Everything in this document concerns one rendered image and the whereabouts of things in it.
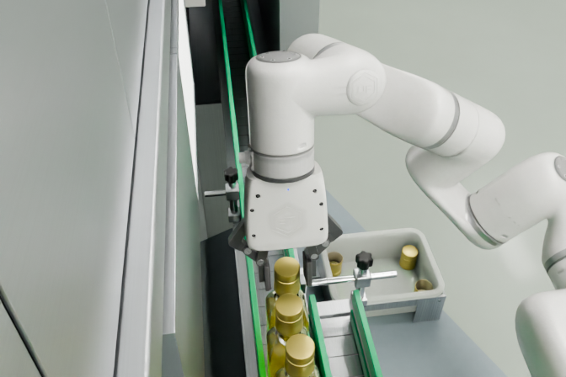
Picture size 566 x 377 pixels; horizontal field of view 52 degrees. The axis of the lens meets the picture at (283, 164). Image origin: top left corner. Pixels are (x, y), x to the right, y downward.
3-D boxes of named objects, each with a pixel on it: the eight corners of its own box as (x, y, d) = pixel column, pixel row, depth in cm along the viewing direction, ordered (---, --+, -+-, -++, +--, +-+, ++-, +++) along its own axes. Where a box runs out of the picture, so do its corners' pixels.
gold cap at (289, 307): (273, 314, 75) (273, 294, 73) (301, 311, 76) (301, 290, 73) (276, 338, 73) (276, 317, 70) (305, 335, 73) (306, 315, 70)
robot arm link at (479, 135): (493, 173, 69) (402, 235, 77) (582, 209, 81) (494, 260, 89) (446, 75, 78) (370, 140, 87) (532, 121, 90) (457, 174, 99)
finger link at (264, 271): (242, 251, 72) (246, 294, 75) (269, 248, 73) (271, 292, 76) (241, 237, 75) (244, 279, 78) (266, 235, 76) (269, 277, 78)
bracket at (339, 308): (306, 322, 110) (307, 300, 105) (355, 316, 111) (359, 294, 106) (309, 339, 107) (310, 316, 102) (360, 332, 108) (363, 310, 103)
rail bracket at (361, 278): (297, 301, 105) (298, 256, 97) (388, 291, 106) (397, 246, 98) (300, 315, 103) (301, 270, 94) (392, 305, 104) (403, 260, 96)
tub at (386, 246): (315, 262, 128) (317, 236, 122) (414, 252, 130) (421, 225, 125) (331, 331, 115) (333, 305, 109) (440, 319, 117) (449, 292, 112)
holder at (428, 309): (291, 267, 128) (292, 243, 123) (413, 254, 130) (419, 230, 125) (304, 336, 115) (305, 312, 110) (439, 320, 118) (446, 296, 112)
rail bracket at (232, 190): (207, 215, 122) (201, 167, 113) (240, 211, 123) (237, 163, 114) (208, 229, 119) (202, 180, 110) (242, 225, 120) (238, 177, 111)
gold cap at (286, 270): (272, 278, 80) (271, 257, 77) (297, 275, 80) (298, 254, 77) (275, 299, 77) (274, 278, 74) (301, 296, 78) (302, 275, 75)
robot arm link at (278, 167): (239, 161, 65) (241, 183, 66) (319, 154, 65) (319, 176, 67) (236, 134, 71) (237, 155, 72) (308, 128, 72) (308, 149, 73)
